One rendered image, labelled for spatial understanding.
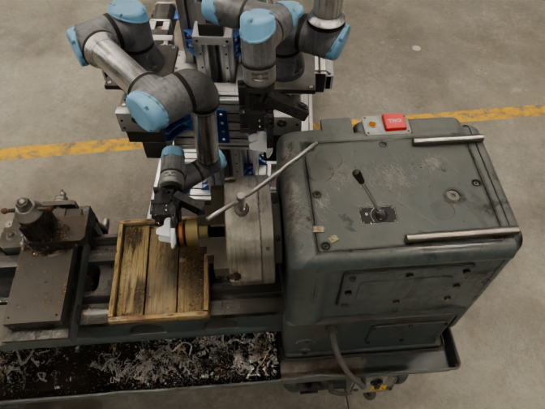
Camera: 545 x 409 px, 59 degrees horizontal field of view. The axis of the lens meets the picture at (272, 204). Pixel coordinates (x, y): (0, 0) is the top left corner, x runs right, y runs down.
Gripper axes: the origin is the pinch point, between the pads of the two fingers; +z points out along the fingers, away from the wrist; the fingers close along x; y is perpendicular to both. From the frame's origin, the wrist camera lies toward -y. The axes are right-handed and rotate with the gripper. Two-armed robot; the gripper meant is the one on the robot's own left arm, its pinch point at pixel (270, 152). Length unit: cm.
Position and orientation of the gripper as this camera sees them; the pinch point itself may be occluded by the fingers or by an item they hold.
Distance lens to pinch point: 125.4
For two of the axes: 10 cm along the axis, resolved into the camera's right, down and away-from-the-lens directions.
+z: 0.2, 7.5, 6.6
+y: -10.0, 0.6, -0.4
